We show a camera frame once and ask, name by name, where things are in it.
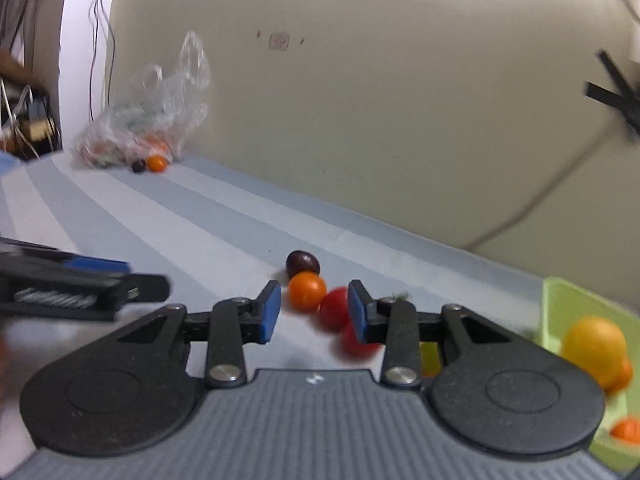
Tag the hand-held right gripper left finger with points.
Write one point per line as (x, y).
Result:
(267, 315)

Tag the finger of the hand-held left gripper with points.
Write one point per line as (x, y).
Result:
(145, 287)
(100, 265)

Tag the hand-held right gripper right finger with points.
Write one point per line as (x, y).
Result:
(357, 312)

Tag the red tomato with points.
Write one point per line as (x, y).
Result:
(357, 350)
(334, 310)

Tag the green tomato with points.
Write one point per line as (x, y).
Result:
(400, 296)
(430, 360)

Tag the small orange tomato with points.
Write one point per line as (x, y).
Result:
(157, 163)
(306, 290)

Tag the dark purple plum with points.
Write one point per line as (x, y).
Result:
(301, 261)

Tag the green plastic basket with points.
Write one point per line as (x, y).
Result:
(560, 310)

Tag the yellow grapefruit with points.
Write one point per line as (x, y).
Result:
(595, 347)

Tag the orange mandarin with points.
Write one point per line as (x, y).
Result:
(627, 431)
(625, 377)

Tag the striped bed sheet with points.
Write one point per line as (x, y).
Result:
(175, 220)

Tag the small dark tomato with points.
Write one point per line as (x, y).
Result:
(138, 165)

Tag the clear plastic bag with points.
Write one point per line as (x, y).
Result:
(150, 115)

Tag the dark cluttered shelf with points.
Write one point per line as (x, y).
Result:
(30, 120)

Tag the black tape cross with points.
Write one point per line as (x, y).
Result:
(607, 96)

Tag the square wall sticker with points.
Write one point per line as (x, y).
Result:
(278, 41)

